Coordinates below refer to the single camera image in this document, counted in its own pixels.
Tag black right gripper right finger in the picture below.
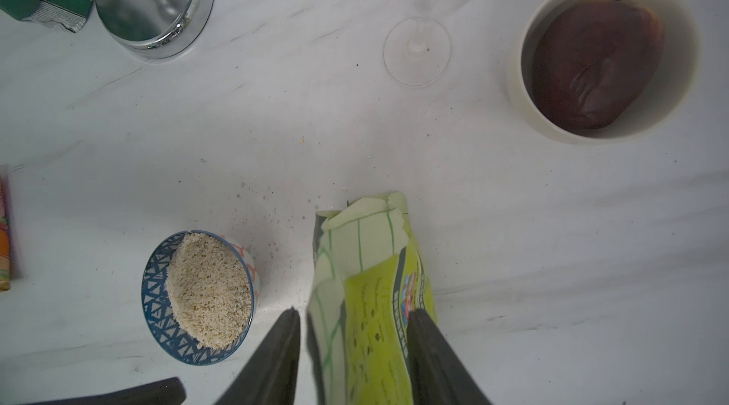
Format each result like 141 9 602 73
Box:
407 309 492 405

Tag orange snack packet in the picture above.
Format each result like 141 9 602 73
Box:
0 177 11 292

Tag green oats bag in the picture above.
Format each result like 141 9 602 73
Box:
307 192 437 404

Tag blue patterned breakfast bowl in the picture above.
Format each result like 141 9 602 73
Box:
142 230 260 366

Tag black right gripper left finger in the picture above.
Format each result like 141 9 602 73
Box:
218 308 301 404

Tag white bowl with purple food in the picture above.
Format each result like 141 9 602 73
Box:
507 0 701 145

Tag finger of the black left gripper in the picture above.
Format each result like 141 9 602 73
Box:
33 378 186 405

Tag clear wine glass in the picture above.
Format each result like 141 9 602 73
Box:
382 0 499 89

